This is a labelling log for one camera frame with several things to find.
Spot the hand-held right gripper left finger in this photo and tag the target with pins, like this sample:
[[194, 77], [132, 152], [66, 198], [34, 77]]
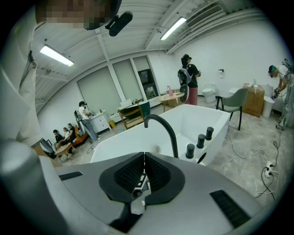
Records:
[[87, 195]]

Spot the white bathtub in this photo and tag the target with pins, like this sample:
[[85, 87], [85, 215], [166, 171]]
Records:
[[206, 119]]

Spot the person's beige shirt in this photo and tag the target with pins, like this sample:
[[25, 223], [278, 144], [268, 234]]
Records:
[[13, 103]]

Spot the round wooden table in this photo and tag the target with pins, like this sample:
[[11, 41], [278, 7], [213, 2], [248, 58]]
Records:
[[170, 97]]

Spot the ceiling air vent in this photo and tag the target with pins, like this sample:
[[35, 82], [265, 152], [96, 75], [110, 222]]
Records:
[[203, 15]]

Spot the dark green tub white rim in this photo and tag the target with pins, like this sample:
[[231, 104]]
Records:
[[145, 110]]

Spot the orange sofa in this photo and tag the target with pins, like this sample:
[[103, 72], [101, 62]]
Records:
[[82, 138]]

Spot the white toilet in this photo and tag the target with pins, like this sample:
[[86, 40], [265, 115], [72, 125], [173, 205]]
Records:
[[209, 93], [268, 103]]

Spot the brown cardboard box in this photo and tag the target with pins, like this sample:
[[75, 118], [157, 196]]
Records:
[[253, 101]]

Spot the grey window blind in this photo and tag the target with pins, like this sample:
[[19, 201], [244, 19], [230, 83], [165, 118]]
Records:
[[98, 91], [127, 80], [141, 63]]

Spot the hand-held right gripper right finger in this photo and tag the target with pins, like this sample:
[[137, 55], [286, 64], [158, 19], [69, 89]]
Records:
[[195, 202]]

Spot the long ceiling light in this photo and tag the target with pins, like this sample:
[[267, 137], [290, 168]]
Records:
[[173, 28], [56, 55]]

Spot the wooden shelf rack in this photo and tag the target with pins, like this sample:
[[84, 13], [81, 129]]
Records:
[[131, 117]]

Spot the black head-worn camera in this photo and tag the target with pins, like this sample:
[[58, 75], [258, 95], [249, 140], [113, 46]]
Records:
[[120, 24]]

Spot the white power strip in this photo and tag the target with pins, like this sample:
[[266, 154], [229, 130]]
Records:
[[268, 168]]

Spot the small wooden table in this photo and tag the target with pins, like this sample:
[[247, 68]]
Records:
[[64, 148]]

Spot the white drawer cabinet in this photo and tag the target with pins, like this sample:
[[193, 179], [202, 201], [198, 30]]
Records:
[[100, 124]]

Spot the person's head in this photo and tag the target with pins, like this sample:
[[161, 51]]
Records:
[[69, 13]]

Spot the grey green chair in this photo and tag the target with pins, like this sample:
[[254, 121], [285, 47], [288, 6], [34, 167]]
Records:
[[234, 101]]

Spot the yellow bin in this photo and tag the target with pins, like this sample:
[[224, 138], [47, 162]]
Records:
[[112, 124]]

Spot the dark glass window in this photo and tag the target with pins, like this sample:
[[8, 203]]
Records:
[[148, 83]]

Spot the black round faucet knob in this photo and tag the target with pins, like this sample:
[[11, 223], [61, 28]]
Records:
[[190, 150], [201, 141], [209, 133]]

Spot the pink spray bottle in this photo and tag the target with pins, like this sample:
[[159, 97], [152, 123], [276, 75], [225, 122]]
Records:
[[170, 91]]

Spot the black curved faucet spout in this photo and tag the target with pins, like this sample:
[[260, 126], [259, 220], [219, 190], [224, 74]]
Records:
[[171, 133]]

